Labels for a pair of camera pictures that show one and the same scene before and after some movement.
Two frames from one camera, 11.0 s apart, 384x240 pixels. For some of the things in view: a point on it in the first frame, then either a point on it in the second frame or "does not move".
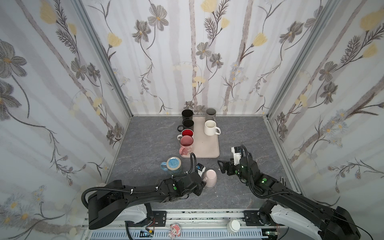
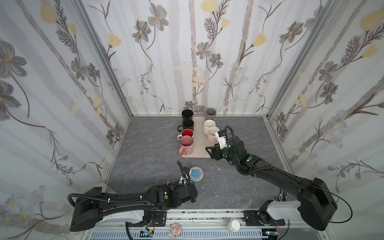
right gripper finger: [223, 166] to [212, 154]
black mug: [187, 124] does not move
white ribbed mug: [210, 129] does not move
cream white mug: [186, 132] does not move
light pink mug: [211, 178] to [211, 134]
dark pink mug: [186, 143] does not move
